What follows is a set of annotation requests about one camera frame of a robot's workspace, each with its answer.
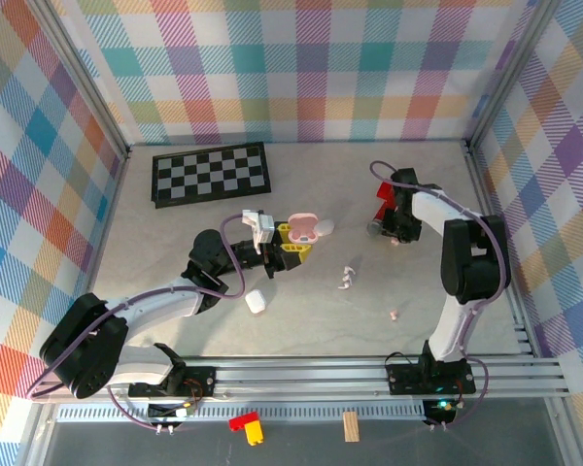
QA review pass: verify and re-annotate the red flashlight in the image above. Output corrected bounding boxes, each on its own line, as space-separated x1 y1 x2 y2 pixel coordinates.
366 178 400 239

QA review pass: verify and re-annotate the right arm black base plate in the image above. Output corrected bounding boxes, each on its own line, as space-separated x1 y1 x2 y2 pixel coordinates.
386 353 476 395

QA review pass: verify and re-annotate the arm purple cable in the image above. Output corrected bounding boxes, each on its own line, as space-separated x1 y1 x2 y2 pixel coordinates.
26 213 254 433
368 160 512 429

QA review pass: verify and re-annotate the pink oval earbud case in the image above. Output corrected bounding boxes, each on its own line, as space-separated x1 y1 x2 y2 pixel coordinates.
286 212 321 245

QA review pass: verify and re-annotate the rectangular white earbud case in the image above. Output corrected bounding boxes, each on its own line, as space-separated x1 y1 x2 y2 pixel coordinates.
244 288 268 315

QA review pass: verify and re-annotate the white slotted cable duct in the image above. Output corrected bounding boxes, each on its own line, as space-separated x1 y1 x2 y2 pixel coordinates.
55 405 433 423

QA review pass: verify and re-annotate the aluminium frame post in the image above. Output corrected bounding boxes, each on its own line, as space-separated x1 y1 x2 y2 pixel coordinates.
26 0 130 159
465 0 563 147

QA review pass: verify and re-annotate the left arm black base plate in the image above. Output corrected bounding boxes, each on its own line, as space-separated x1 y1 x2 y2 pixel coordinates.
128 366 216 399

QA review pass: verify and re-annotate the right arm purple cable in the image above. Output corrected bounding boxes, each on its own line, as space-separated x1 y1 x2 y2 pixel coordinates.
368 160 512 429

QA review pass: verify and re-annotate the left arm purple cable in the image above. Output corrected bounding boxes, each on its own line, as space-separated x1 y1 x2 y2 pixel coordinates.
26 213 254 433

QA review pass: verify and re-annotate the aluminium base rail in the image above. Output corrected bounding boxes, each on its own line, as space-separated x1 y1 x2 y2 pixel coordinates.
33 356 572 404

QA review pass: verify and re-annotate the aluminium side rail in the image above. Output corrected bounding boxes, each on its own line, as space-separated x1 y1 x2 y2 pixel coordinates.
65 145 133 365
464 140 538 360

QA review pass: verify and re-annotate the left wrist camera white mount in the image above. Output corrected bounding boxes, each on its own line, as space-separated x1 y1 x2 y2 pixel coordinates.
241 208 277 254

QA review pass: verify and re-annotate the yellow toy brick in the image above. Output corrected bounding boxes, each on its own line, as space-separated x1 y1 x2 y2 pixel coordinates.
245 419 265 447

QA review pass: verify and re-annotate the small controller board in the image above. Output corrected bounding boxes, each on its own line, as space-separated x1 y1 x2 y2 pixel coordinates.
423 398 456 423
148 400 198 421

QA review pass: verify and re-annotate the red toy brick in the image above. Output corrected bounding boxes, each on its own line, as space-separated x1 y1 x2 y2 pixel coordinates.
228 411 261 432

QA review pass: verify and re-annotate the black white chessboard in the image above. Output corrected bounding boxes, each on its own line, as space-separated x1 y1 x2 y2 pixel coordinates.
150 141 272 210

